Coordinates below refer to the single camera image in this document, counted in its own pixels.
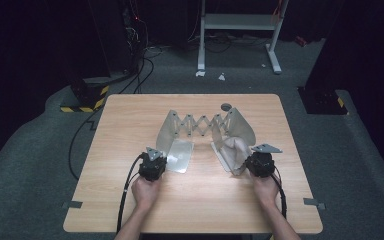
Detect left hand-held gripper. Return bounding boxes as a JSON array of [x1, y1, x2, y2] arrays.
[[138, 146, 169, 183]]

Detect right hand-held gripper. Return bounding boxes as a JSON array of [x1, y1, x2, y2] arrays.
[[245, 143, 284, 179]]

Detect beige cloth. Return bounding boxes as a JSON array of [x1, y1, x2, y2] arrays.
[[220, 135, 253, 177]]

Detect expandable metal bookend rack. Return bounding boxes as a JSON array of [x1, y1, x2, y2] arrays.
[[155, 106, 257, 175]]

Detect person's right hand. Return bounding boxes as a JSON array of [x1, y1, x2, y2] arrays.
[[251, 173, 280, 208]]

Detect person's left hand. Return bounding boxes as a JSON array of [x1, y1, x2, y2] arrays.
[[131, 175, 163, 212]]

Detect grey tape piece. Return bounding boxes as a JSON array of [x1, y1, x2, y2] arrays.
[[303, 197, 327, 211], [62, 200, 83, 210]]

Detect black yellow striped base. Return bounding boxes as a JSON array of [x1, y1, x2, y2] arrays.
[[59, 77, 110, 114], [297, 86, 350, 116]]

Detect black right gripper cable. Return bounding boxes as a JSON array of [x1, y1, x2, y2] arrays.
[[269, 166, 288, 219]]

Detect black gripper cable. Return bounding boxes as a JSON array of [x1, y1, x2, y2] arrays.
[[115, 152, 146, 233], [269, 166, 288, 219]]

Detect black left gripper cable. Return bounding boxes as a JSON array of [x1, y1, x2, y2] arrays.
[[115, 152, 146, 233]]

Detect thin black floor cable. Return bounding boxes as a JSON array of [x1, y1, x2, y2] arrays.
[[68, 108, 103, 181]]

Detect looped black floor cable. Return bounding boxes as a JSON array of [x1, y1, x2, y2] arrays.
[[118, 56, 155, 95]]

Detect tangle of floor cables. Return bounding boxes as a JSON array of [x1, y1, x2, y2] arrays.
[[186, 31, 271, 54]]

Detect dark equipment rack with wires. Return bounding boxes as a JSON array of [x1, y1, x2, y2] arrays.
[[123, 0, 148, 74]]

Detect white metal stand frame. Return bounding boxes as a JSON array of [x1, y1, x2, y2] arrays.
[[197, 0, 289, 75]]

